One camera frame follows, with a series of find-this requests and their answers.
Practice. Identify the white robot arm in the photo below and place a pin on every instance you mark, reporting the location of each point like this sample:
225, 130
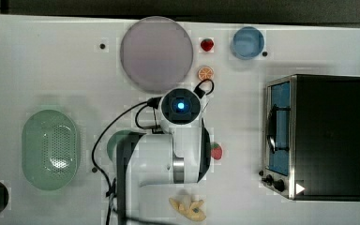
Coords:
178, 154

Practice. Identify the green perforated strainer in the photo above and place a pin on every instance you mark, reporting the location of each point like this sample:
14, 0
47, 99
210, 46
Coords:
51, 151

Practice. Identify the plush orange slice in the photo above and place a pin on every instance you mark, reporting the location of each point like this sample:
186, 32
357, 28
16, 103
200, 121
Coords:
205, 72

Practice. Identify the large plush strawberry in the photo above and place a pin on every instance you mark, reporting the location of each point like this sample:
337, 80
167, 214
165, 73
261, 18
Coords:
216, 151

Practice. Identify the green metal mug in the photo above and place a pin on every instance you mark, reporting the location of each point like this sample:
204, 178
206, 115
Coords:
115, 143

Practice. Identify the lavender round plate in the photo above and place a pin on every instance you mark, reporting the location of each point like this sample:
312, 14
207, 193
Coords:
156, 53

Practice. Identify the red plush strawberry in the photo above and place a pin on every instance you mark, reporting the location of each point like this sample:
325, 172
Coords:
207, 44

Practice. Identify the blue bowl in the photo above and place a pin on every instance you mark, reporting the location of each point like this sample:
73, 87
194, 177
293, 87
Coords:
247, 43

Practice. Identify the plush peeled banana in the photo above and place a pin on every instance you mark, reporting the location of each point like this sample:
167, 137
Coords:
192, 212

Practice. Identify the black toaster oven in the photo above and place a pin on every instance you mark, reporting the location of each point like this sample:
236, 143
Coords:
311, 138

